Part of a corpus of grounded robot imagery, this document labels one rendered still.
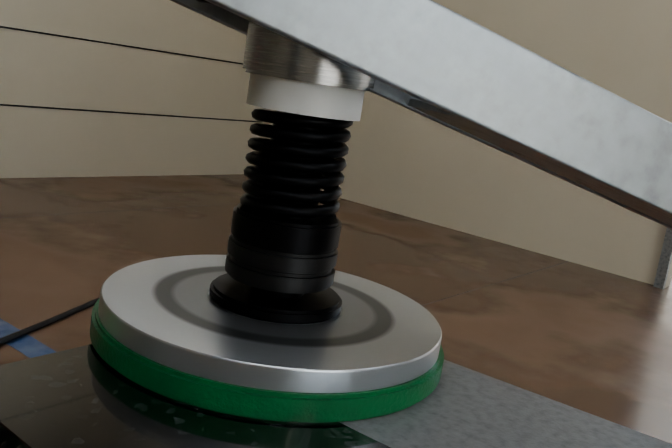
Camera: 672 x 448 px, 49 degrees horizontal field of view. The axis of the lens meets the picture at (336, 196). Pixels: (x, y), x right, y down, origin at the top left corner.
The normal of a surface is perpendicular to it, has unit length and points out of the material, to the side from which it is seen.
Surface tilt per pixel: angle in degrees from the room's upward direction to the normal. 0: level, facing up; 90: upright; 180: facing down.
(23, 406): 0
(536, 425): 0
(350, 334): 0
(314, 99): 90
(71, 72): 90
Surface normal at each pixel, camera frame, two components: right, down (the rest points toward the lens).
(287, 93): -0.23, 0.12
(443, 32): 0.25, 0.19
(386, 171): -0.60, 0.04
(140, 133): 0.79, 0.22
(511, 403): 0.15, -0.98
